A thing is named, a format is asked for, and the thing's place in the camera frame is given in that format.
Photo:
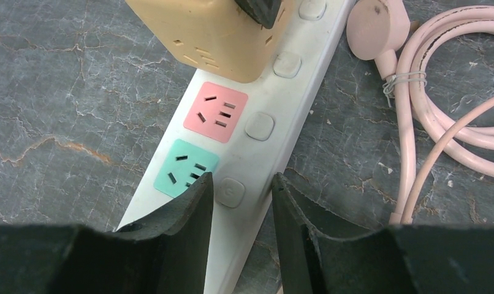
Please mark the orange cube plug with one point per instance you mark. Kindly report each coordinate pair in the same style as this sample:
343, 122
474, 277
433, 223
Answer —
215, 36

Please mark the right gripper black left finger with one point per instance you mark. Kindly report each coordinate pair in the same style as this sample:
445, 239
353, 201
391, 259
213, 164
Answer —
165, 251

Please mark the white power strip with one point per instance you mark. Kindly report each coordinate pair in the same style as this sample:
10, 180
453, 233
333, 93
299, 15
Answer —
243, 134

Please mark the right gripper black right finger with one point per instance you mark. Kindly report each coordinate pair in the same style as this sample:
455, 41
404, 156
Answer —
320, 252

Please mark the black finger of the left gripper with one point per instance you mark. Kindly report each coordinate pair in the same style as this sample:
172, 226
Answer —
263, 12

